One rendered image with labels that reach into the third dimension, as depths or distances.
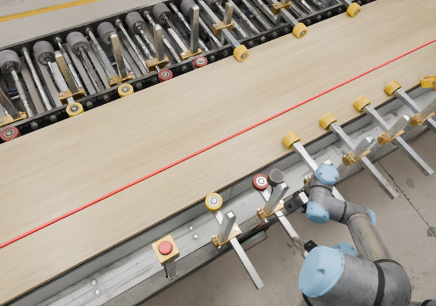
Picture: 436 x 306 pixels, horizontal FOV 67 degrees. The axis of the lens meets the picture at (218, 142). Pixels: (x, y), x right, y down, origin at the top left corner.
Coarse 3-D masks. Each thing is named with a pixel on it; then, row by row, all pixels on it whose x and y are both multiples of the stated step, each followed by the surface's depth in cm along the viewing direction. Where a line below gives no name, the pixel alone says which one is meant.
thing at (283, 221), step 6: (258, 192) 163; (264, 192) 160; (264, 198) 160; (276, 216) 156; (282, 222) 153; (288, 222) 154; (288, 228) 152; (288, 234) 152; (294, 234) 151; (306, 252) 147
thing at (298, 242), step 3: (294, 237) 149; (297, 237) 150; (294, 240) 149; (297, 240) 149; (300, 240) 148; (303, 240) 150; (294, 243) 148; (297, 243) 149; (300, 243) 148; (303, 243) 148; (297, 246) 148; (300, 246) 147; (303, 246) 148; (297, 249) 147; (300, 249) 146; (303, 249) 146; (300, 252) 147; (303, 252) 147
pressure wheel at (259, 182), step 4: (256, 176) 159; (260, 176) 159; (264, 176) 159; (252, 180) 159; (256, 180) 158; (260, 180) 158; (264, 180) 159; (252, 184) 159; (256, 184) 157; (260, 184) 157; (264, 184) 158; (268, 184) 158; (256, 188) 157; (260, 188) 156; (264, 188) 156
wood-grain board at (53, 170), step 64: (384, 0) 239; (256, 64) 197; (320, 64) 201; (64, 128) 165; (128, 128) 168; (192, 128) 171; (256, 128) 174; (320, 128) 177; (0, 192) 146; (64, 192) 148; (128, 192) 151; (192, 192) 153; (0, 256) 133; (64, 256) 135
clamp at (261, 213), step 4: (280, 204) 157; (276, 208) 156; (280, 208) 156; (256, 212) 157; (260, 212) 154; (264, 212) 154; (272, 212) 154; (260, 216) 154; (264, 216) 154; (268, 216) 154
